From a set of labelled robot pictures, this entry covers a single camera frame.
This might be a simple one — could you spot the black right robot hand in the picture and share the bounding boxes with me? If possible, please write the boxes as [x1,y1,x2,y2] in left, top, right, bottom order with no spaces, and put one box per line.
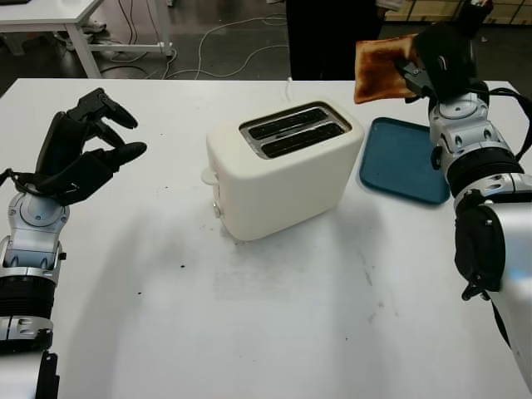
[393,22,480,104]

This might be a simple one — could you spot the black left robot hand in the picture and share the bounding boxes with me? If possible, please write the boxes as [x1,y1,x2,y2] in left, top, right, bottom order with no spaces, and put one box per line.
[36,86,149,178]

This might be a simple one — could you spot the toast slice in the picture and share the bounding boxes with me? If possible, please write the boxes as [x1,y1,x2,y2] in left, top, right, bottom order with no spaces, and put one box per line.
[353,34,419,104]

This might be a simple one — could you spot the person in black clothes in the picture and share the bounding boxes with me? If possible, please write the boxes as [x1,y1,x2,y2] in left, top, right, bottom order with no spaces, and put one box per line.
[284,0,405,81]

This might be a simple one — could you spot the cream two-slot toaster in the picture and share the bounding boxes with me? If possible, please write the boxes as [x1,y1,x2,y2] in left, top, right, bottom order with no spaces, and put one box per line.
[200,99,366,242]

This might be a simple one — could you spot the black trash bin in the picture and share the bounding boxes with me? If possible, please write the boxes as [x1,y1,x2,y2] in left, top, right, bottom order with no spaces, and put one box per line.
[459,0,495,39]

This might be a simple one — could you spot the stacked wooden crates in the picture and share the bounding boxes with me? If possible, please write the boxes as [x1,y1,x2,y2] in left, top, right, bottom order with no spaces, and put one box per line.
[484,0,532,26]
[384,0,462,22]

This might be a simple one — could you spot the grey plastic stool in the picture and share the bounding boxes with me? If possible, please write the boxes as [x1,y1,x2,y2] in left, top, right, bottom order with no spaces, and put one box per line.
[0,35,27,56]

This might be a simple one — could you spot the blue plastic tray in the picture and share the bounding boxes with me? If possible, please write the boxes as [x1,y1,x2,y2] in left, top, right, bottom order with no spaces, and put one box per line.
[357,116,452,208]

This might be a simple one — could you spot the white sneaker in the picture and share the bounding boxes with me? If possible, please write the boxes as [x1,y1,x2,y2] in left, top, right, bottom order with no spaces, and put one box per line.
[82,18,108,35]

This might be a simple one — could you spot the white desk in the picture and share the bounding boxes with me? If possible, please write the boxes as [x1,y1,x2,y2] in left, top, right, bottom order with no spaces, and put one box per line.
[0,0,175,80]

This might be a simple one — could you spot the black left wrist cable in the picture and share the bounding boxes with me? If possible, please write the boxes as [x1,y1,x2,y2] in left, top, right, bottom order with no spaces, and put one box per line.
[0,167,47,196]

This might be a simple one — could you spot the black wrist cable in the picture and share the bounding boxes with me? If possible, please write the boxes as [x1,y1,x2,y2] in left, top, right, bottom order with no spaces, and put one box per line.
[0,167,47,196]
[485,86,532,161]

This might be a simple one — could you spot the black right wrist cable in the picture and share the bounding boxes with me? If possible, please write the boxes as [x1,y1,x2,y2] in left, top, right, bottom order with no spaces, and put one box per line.
[485,86,532,161]

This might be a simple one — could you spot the short white floor cable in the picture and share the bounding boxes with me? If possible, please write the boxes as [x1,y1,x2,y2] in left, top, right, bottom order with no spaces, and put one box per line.
[161,49,179,80]

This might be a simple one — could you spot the dark hanging desk cable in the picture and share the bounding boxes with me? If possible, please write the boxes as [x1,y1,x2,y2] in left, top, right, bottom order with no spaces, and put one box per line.
[118,0,139,46]

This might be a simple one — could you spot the long white floor cable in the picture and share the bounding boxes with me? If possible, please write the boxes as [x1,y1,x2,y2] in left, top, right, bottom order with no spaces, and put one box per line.
[198,14,292,80]

